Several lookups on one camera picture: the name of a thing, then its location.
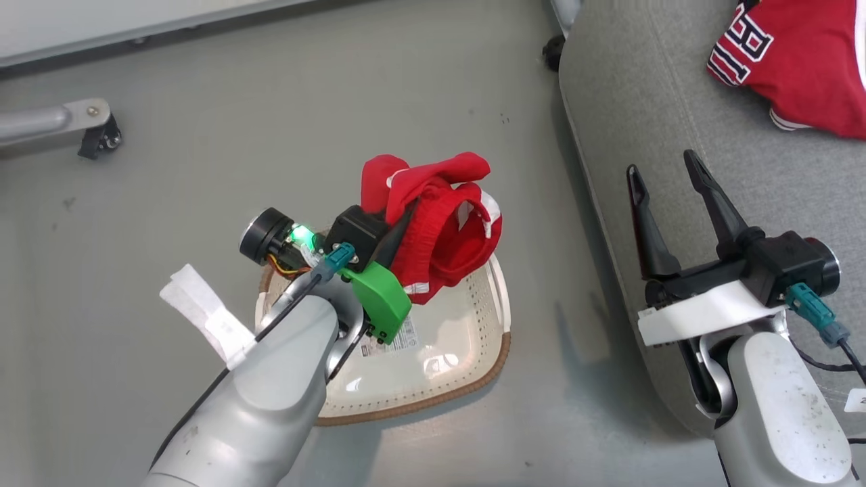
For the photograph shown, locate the white product label sticker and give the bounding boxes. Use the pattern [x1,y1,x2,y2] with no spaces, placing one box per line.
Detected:
[361,317,421,357]

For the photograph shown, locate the grey fabric sofa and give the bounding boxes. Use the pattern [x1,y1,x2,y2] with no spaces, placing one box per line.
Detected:
[556,0,866,440]

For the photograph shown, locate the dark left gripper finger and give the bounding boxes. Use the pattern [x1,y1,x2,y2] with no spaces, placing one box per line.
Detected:
[375,201,419,266]

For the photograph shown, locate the grey metal partition foot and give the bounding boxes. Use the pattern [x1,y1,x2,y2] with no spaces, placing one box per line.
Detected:
[0,98,113,151]

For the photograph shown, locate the grey partition bottom rail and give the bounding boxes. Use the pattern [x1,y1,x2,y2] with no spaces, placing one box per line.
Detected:
[0,0,319,68]

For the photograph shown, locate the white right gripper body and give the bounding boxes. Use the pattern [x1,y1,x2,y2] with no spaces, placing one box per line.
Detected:
[637,257,785,347]

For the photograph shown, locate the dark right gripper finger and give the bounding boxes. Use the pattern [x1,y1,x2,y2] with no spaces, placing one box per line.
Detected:
[683,150,764,261]
[627,164,681,279]

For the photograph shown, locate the right arm teal-plug camera cable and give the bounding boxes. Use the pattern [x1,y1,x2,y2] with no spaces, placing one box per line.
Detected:
[786,283,866,388]

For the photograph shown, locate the white laundry basket brown rim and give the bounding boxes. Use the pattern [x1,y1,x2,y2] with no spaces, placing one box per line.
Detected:
[255,252,512,427]

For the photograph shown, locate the red white-trimmed shorts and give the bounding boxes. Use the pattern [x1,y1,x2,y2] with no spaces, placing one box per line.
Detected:
[360,152,503,306]

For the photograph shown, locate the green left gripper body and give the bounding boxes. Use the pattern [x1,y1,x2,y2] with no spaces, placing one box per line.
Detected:
[338,260,412,346]

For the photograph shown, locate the red lettered basketball jersey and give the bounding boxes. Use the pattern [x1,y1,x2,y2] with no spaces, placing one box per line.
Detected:
[706,0,866,140]

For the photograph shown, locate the black caster wheel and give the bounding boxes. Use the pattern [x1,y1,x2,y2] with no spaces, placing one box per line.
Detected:
[77,114,123,161]
[542,35,566,72]

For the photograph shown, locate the white tape tag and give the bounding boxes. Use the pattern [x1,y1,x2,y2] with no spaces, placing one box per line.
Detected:
[160,264,258,370]

